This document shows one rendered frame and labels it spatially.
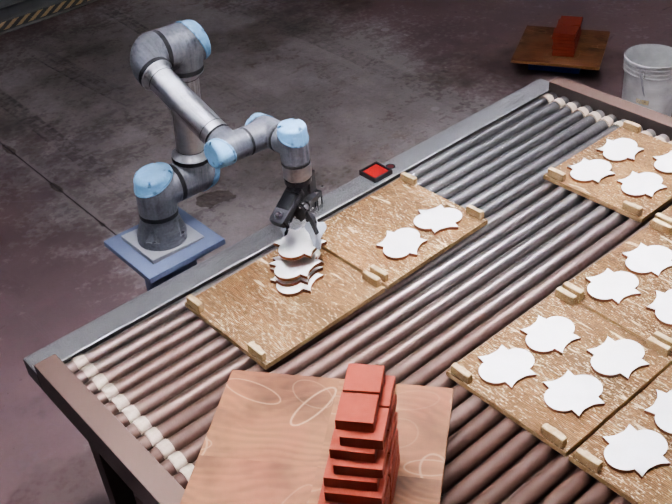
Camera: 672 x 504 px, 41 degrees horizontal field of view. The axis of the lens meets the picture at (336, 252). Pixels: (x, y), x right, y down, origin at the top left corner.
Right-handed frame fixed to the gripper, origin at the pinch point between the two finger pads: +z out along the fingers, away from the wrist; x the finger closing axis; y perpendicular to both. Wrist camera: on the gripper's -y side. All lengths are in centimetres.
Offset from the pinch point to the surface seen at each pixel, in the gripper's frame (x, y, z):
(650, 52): -2, 299, 70
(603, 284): -73, 32, 8
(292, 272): -2.2, -7.3, 4.2
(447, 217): -23.7, 38.9, 7.7
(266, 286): 4.4, -11.1, 9.0
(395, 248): -18.2, 18.9, 7.8
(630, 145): -55, 101, 8
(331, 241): 0.4, 14.3, 8.9
